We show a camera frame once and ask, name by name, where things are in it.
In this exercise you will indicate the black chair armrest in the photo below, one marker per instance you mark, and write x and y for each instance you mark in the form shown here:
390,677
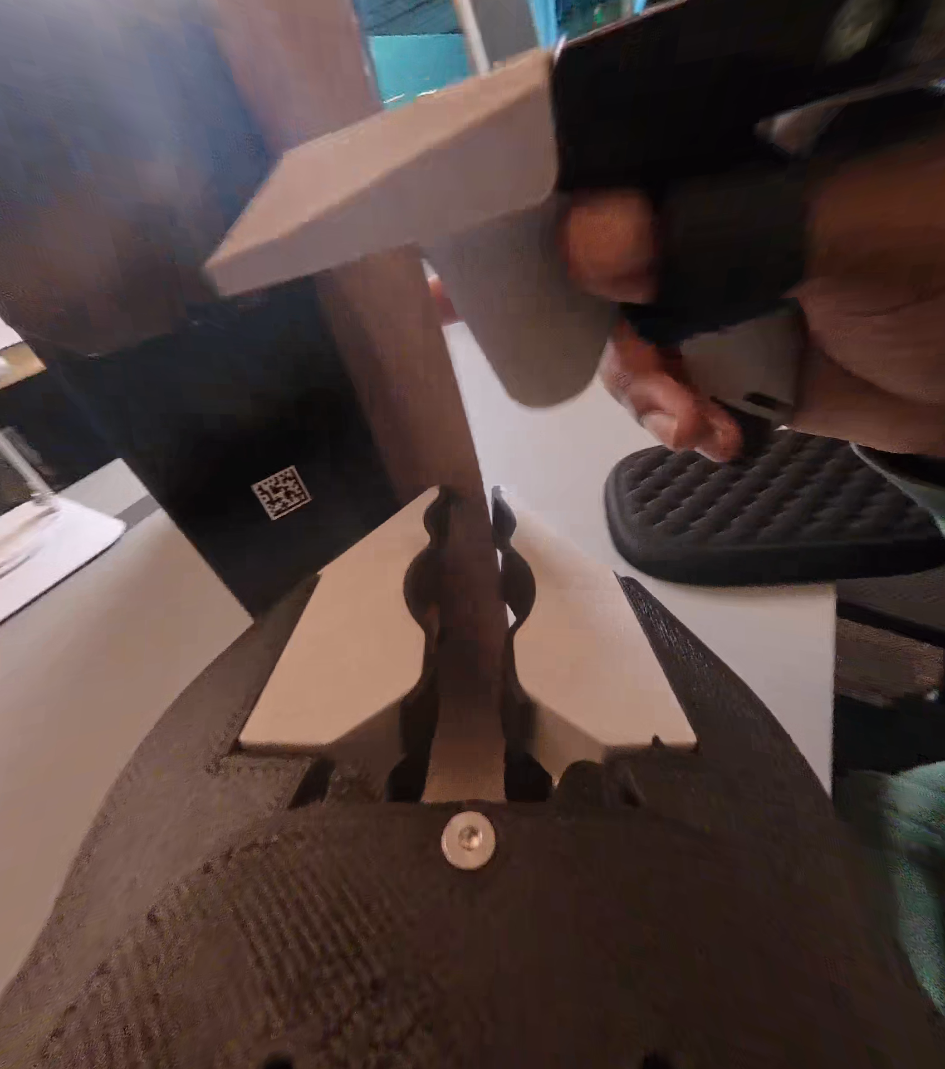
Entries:
773,518

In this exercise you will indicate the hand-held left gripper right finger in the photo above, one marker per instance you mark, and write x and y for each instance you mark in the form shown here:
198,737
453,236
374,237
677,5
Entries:
597,660

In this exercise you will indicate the lego set cardboard box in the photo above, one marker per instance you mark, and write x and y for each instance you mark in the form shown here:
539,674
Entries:
230,417

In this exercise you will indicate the person's teal clothing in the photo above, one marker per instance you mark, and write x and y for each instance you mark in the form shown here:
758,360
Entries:
940,877

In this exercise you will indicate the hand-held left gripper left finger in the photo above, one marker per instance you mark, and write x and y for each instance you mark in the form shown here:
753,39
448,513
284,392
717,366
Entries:
330,660

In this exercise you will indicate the person's right hand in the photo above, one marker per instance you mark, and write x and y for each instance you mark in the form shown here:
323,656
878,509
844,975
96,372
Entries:
906,292

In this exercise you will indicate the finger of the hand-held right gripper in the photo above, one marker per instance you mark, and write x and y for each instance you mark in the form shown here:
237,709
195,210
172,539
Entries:
405,184

